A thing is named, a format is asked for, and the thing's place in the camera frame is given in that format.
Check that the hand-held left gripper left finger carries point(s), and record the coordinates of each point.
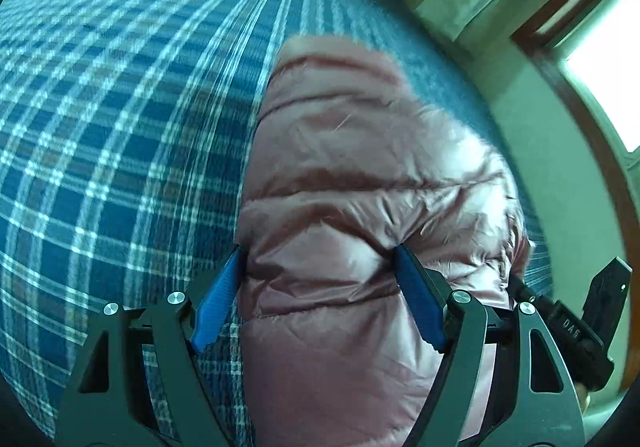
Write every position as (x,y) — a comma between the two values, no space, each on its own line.
(215,299)

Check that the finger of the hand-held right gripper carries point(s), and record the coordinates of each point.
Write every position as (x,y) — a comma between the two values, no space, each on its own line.
(522,290)

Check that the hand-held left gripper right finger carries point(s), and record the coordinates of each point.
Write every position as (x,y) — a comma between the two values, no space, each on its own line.
(420,299)

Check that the pink puffer jacket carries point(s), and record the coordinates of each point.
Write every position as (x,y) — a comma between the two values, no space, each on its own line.
(350,177)

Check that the bed with blue plaid sheet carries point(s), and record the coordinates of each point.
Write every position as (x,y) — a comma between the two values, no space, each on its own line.
(100,127)

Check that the wood-framed window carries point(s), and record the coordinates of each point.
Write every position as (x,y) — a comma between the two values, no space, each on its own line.
(600,57)

